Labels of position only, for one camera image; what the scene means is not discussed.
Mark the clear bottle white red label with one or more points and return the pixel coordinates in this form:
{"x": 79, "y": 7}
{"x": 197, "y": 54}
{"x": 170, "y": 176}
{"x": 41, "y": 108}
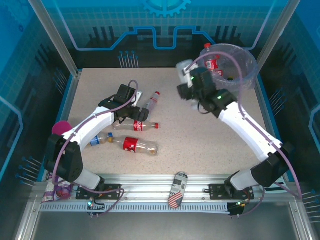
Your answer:
{"x": 153, "y": 101}

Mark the aluminium mounting rail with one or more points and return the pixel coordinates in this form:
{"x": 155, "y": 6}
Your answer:
{"x": 150, "y": 186}

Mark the aluminium frame post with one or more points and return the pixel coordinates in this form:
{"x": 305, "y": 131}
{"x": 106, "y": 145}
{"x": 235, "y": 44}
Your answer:
{"x": 58, "y": 37}
{"x": 280, "y": 25}

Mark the small black electronics module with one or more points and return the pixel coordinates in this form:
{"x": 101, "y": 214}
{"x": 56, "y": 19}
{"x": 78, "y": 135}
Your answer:
{"x": 93, "y": 205}
{"x": 236, "y": 211}

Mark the pink plastic cup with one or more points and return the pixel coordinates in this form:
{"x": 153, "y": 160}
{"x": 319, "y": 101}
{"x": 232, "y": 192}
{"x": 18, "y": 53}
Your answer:
{"x": 60, "y": 126}

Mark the crumpled snack packet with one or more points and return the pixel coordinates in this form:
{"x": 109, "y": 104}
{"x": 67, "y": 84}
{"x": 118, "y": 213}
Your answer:
{"x": 50, "y": 192}

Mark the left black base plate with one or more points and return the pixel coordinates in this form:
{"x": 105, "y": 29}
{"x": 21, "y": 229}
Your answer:
{"x": 112, "y": 190}

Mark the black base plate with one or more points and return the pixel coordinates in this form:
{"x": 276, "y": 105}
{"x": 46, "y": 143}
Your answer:
{"x": 112, "y": 190}
{"x": 217, "y": 191}

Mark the big bottle plain red label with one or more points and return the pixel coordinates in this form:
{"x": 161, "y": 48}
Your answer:
{"x": 132, "y": 144}

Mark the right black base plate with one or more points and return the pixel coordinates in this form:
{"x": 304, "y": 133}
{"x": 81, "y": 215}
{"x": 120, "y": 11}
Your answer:
{"x": 217, "y": 191}

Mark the flag print drink can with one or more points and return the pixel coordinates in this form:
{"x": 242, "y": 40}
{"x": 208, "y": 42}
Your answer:
{"x": 178, "y": 190}

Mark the clear bottle blue label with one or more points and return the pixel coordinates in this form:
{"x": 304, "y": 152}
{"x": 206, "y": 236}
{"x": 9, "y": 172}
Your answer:
{"x": 100, "y": 140}

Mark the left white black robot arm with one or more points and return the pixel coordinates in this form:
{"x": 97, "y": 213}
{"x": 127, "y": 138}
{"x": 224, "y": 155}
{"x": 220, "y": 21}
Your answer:
{"x": 95, "y": 122}

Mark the long cola bottle red cap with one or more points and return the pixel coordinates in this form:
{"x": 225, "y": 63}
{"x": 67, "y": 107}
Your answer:
{"x": 140, "y": 125}

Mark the tall clear bottle red cap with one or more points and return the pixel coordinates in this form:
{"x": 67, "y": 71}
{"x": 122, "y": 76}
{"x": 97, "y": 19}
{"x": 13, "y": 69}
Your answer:
{"x": 212, "y": 63}

